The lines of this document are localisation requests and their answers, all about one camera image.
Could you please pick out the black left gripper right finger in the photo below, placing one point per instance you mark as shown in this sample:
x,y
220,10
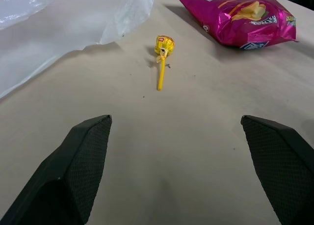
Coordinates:
x,y
282,166

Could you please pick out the yellow wrapped lollipop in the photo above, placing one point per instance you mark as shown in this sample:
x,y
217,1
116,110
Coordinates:
x,y
163,54

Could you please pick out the white translucent plastic bag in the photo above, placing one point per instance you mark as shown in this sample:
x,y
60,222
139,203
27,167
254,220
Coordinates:
x,y
56,24

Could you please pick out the magenta potato chip bag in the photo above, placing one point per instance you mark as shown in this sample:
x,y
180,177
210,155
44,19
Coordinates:
x,y
241,19

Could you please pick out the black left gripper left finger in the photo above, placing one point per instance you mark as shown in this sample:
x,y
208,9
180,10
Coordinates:
x,y
73,171

